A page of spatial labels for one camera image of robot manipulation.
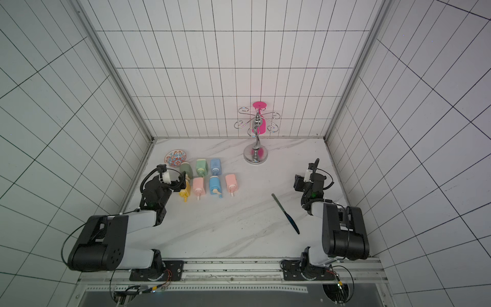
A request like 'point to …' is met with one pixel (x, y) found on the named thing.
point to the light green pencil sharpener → (202, 167)
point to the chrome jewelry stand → (256, 153)
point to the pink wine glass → (260, 105)
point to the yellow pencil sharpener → (186, 192)
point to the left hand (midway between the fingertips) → (176, 174)
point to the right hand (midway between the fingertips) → (303, 173)
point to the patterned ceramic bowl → (175, 157)
